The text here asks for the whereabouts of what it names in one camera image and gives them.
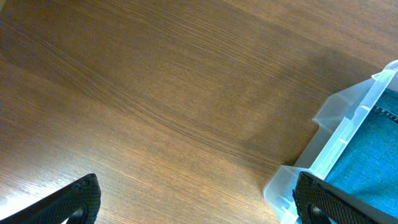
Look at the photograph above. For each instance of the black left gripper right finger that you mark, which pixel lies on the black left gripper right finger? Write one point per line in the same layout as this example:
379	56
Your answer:
319	202

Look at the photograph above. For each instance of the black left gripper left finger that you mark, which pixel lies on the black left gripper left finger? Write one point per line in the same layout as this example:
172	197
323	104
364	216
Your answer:
78	202

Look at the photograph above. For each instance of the dark blue jeans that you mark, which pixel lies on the dark blue jeans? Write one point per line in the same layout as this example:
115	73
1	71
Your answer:
367	168

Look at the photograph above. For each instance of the clear plastic storage bin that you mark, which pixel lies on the clear plastic storage bin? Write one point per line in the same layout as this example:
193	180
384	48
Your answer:
339	118

